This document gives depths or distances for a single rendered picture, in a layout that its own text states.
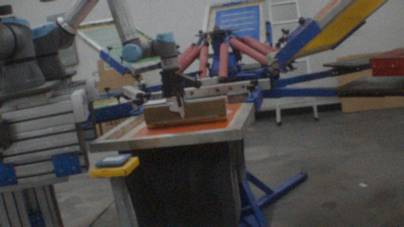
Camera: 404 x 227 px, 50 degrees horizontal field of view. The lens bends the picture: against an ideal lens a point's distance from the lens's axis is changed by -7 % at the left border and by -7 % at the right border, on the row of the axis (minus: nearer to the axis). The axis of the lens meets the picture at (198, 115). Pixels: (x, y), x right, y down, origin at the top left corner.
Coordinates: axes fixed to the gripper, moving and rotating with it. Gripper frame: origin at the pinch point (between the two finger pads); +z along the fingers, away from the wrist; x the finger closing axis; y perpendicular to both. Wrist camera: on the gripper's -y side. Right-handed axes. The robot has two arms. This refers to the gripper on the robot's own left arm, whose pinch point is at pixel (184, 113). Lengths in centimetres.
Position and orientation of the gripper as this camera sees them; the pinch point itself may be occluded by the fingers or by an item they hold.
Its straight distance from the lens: 199.4
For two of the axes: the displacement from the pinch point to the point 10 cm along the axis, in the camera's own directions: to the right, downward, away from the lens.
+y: -9.6, 1.4, 2.4
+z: 1.8, 9.7, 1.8
